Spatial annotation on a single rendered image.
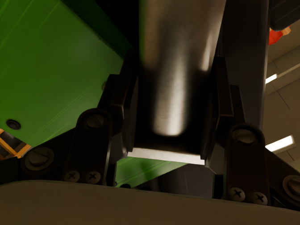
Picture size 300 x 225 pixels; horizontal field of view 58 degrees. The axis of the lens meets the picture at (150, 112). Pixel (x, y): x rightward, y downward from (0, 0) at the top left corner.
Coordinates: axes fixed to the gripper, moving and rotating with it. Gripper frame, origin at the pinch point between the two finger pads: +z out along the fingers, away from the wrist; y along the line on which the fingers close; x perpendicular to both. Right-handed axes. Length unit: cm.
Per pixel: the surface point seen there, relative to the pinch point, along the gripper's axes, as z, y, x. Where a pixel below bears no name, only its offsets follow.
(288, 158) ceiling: 315, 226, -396
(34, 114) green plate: 2.7, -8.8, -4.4
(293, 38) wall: 791, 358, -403
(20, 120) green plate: 2.7, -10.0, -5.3
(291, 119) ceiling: 426, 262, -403
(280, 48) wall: 788, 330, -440
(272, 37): 294, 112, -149
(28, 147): 302, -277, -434
